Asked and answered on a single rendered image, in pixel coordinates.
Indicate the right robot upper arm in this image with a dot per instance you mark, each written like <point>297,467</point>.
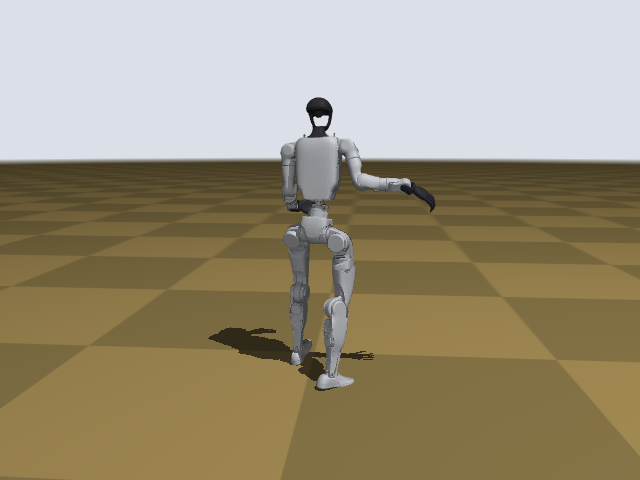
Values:
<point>350,151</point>

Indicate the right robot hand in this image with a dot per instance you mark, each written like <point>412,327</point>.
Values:
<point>420,193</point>

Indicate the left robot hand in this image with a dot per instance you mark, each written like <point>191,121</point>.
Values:
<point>304,206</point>

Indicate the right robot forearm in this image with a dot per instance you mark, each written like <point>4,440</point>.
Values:
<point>382,184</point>

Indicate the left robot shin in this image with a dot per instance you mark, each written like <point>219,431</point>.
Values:
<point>298,315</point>

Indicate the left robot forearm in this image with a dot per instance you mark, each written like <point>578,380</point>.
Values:
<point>291,202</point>

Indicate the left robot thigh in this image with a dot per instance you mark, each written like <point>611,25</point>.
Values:
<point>299,258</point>

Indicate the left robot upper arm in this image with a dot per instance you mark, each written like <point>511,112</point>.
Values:
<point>290,189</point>

